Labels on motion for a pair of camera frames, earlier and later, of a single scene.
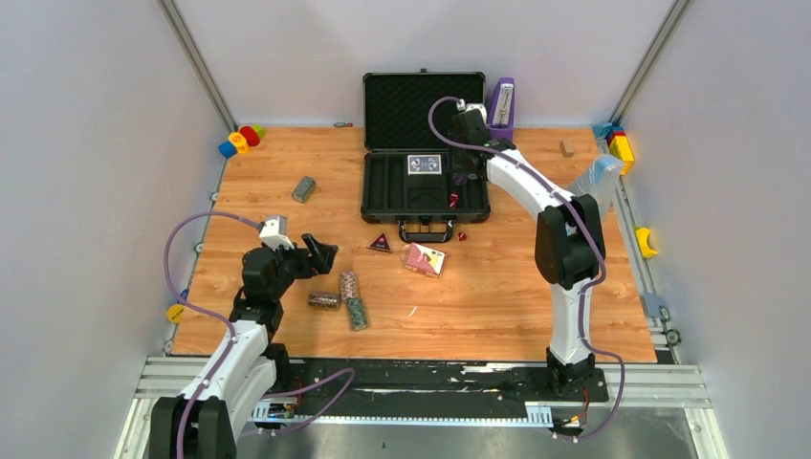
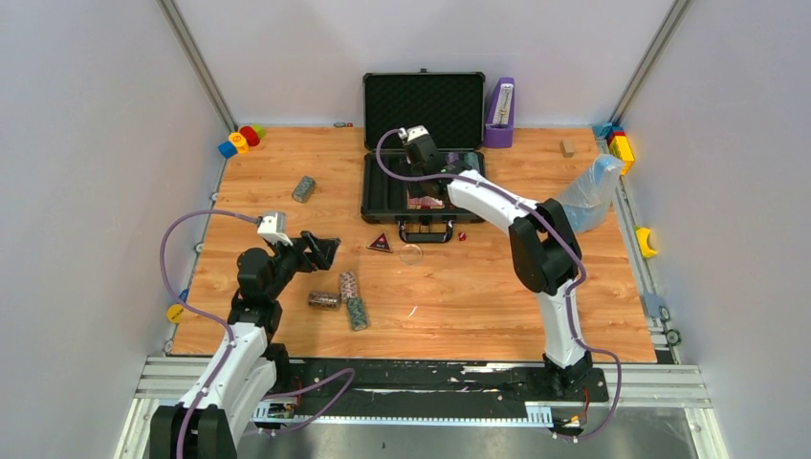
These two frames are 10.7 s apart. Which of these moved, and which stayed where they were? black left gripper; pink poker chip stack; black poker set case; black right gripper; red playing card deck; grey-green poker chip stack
Moved: red playing card deck; black right gripper
Stayed: black poker set case; black left gripper; grey-green poker chip stack; pink poker chip stack
